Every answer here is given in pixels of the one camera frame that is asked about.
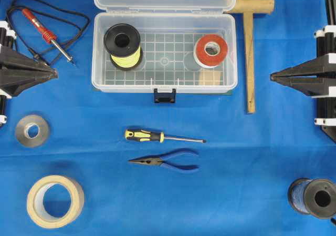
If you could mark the red handled soldering iron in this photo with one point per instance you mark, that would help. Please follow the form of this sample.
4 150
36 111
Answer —
47 35

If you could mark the dark blue box latch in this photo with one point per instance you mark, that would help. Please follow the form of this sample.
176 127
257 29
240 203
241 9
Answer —
164 97

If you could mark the wooden mallet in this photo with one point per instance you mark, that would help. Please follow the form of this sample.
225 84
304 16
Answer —
248 8

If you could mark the grey tape roll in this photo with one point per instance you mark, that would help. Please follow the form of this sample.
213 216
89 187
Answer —
32 131

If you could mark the beige masking tape roll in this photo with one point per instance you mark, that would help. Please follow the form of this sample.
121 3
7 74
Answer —
50 212

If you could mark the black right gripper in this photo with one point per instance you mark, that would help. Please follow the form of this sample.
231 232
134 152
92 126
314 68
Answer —
316 86

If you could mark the clear plastic tool box base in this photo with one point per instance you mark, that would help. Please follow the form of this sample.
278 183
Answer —
167 42

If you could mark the yellow wire spool black flanges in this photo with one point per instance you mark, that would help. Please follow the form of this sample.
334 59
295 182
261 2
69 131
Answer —
123 44

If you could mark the blue wire spool black flanges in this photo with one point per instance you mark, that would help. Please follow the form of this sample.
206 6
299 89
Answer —
314 197

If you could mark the blue table cloth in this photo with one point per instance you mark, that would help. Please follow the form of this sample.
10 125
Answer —
233 184

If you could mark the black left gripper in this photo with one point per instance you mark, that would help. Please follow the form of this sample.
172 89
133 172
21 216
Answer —
12 85

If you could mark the black aluminium frame rail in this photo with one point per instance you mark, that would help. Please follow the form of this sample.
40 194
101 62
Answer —
330 10

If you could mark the yellow black screwdriver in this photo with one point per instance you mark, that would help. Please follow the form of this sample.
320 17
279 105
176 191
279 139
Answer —
140 135

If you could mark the red tape roll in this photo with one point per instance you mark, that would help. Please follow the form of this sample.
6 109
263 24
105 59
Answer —
210 51

